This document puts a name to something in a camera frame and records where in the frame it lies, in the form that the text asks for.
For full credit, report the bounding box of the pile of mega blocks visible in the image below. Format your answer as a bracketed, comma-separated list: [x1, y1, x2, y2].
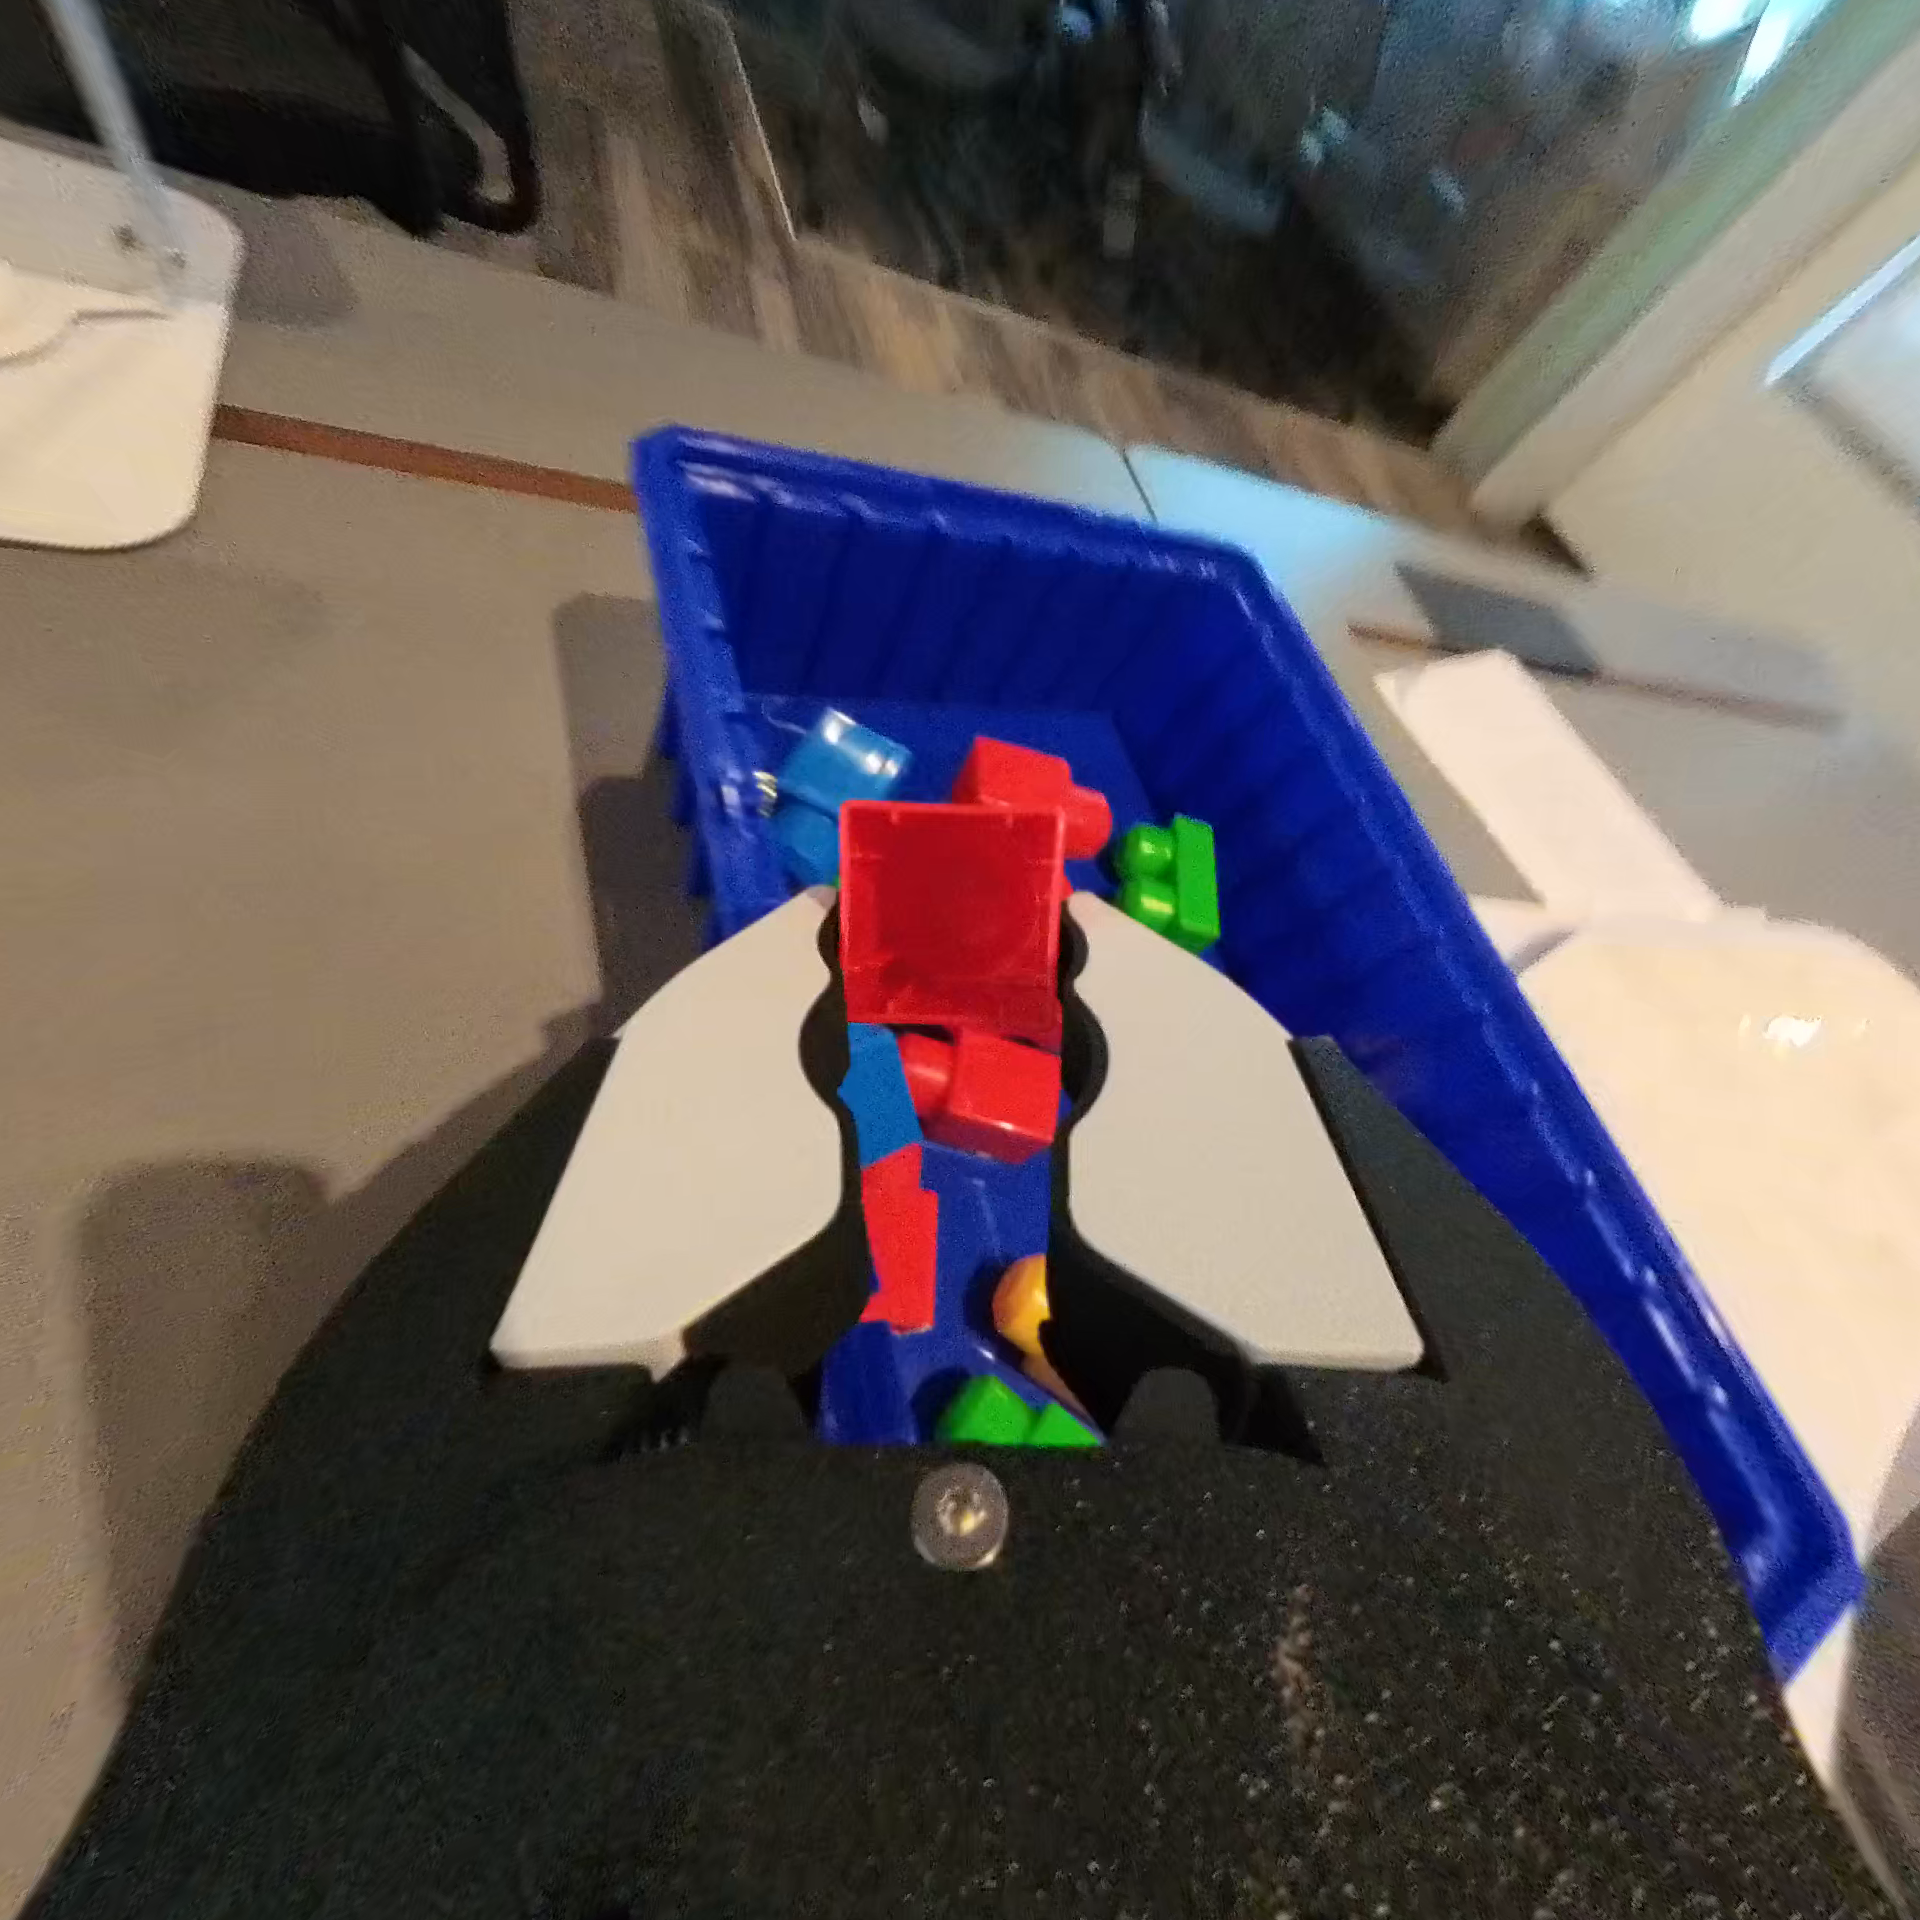
[757, 701, 1225, 1452]

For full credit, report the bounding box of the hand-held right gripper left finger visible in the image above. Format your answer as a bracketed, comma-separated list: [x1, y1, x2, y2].
[488, 885, 873, 1374]

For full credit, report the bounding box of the white flat panel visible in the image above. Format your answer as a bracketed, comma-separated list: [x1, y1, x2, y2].
[1372, 652, 1719, 923]

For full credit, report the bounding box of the black office chair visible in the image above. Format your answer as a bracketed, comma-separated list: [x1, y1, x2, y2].
[118, 0, 542, 234]

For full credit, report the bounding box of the red single-stud mega block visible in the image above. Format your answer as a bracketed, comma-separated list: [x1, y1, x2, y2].
[836, 799, 1071, 1046]

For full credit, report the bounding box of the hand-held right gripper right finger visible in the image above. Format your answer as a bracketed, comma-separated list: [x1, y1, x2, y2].
[1047, 891, 1426, 1374]

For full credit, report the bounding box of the blue plastic bin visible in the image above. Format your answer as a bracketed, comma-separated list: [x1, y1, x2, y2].
[631, 423, 1865, 1684]

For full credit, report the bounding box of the grey flat pad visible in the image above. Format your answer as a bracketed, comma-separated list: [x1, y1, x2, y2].
[1393, 562, 1846, 730]

